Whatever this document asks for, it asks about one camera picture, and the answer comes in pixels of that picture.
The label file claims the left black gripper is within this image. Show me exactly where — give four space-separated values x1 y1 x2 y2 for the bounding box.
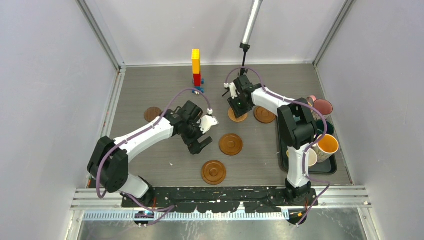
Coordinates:
181 117 212 155

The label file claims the woven orange coaster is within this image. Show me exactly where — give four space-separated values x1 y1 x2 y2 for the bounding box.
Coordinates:
227 106 249 124

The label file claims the brown ringed coaster front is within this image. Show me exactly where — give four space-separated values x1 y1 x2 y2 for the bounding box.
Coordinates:
200 160 227 185

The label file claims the brown ringed coaster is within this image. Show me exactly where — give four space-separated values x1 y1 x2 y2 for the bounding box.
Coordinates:
200 160 227 185
218 133 243 156
254 106 276 124

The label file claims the dark walnut coaster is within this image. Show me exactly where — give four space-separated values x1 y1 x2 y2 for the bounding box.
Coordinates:
144 106 163 123

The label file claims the pink mug maroon inside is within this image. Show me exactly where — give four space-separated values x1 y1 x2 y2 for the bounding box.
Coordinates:
306 95 334 119

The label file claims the yellow mug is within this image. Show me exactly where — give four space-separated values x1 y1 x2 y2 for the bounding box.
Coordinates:
286 149 318 168

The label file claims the black plastic tray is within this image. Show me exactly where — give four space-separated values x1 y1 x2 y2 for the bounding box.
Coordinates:
276 119 338 175

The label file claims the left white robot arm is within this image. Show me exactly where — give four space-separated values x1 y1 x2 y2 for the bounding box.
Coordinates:
87 100 219 207

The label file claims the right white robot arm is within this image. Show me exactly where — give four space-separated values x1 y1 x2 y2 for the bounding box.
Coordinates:
223 75 317 205

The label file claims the yellow red blue block tower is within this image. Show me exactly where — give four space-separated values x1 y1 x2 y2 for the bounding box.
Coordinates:
191 48 204 95

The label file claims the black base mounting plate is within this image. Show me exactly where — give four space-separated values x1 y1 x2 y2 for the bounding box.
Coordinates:
121 186 318 214

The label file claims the white floral mug orange inside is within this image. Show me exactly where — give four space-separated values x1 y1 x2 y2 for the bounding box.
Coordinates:
312 134 340 163

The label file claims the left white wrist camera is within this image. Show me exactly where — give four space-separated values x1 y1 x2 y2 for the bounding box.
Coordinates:
197 115 219 134

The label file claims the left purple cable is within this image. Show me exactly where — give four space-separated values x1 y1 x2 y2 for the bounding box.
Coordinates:
96 87 213 227

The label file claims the purple cable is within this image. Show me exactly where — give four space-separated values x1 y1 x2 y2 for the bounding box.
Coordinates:
96 87 213 227
224 67 331 227

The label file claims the aluminium front rail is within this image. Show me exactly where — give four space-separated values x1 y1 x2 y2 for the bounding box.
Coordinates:
71 186 372 222

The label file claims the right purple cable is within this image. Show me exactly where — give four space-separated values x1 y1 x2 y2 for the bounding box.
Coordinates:
224 67 331 227

